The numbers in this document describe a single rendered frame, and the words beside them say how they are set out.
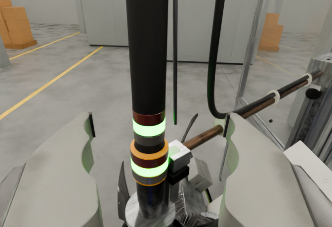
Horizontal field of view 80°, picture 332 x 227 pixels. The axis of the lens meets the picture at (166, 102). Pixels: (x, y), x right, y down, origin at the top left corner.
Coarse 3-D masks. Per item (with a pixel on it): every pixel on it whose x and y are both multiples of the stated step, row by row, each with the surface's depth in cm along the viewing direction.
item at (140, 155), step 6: (132, 144) 22; (132, 150) 22; (162, 150) 21; (138, 156) 21; (144, 156) 21; (150, 156) 21; (156, 156) 21; (144, 168) 21; (150, 168) 21; (138, 174) 22
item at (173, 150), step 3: (171, 147) 26; (174, 147) 26; (177, 147) 26; (168, 150) 25; (171, 150) 25; (174, 150) 25; (177, 150) 26; (168, 153) 25; (171, 153) 25; (174, 153) 25; (168, 156) 25; (168, 159) 25; (168, 162) 25
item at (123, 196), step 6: (120, 174) 79; (120, 180) 77; (120, 186) 76; (126, 186) 66; (120, 192) 76; (126, 192) 66; (120, 198) 76; (126, 198) 66; (120, 210) 78; (120, 216) 78
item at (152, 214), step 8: (136, 184) 25; (160, 184) 24; (144, 192) 24; (152, 192) 24; (160, 192) 25; (144, 200) 25; (152, 200) 24; (160, 200) 25; (144, 208) 26; (152, 208) 25; (160, 208) 27; (144, 216) 26; (152, 216) 26
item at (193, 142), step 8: (320, 72) 55; (312, 80) 51; (296, 88) 46; (280, 96) 41; (264, 104) 38; (248, 112) 35; (256, 112) 36; (216, 128) 30; (200, 136) 28; (208, 136) 29; (184, 144) 27; (192, 144) 27; (200, 144) 28
